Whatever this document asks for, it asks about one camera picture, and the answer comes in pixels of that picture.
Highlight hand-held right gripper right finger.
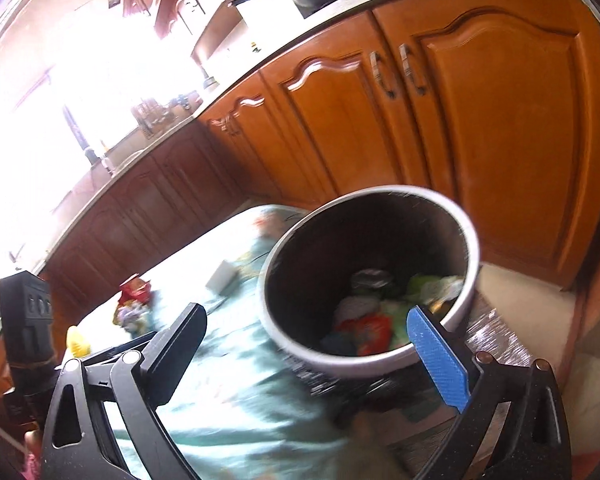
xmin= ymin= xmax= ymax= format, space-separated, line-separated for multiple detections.
xmin=406 ymin=306 xmax=574 ymax=480

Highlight wooden lower cabinets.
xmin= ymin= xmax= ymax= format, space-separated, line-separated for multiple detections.
xmin=0 ymin=0 xmax=600 ymax=423

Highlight red snack wrapper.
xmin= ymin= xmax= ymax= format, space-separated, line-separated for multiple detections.
xmin=118 ymin=277 xmax=152 ymax=306

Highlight wooden kitchen cabinets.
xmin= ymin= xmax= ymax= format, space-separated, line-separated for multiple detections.
xmin=40 ymin=0 xmax=583 ymax=273

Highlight knife rack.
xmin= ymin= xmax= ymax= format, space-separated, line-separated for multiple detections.
xmin=132 ymin=97 xmax=174 ymax=139

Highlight crumpled red white wrapper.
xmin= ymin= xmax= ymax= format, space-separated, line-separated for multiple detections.
xmin=112 ymin=305 xmax=154 ymax=337

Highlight black bin with white rim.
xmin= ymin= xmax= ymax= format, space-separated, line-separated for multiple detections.
xmin=257 ymin=186 xmax=481 ymax=411

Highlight red drink carton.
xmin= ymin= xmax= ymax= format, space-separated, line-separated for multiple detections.
xmin=346 ymin=314 xmax=397 ymax=357

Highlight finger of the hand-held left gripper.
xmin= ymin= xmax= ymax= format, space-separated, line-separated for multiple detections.
xmin=82 ymin=331 xmax=157 ymax=362

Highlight yellow foam fruit net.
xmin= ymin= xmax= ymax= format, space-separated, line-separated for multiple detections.
xmin=66 ymin=326 xmax=91 ymax=359

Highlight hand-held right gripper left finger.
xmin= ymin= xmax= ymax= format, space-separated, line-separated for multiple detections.
xmin=40 ymin=302 xmax=209 ymax=480

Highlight teal floral tablecloth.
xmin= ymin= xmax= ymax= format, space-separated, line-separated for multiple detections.
xmin=65 ymin=204 xmax=462 ymax=480

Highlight green snack bag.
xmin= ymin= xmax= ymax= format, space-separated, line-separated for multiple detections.
xmin=405 ymin=274 xmax=464 ymax=307

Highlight kitchen window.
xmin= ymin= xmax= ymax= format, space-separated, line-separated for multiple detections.
xmin=0 ymin=0 xmax=207 ymax=272

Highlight white box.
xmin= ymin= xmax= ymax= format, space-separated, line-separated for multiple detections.
xmin=205 ymin=260 xmax=237 ymax=291

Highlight large white foam fruit net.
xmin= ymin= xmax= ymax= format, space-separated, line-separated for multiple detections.
xmin=333 ymin=296 xmax=381 ymax=332

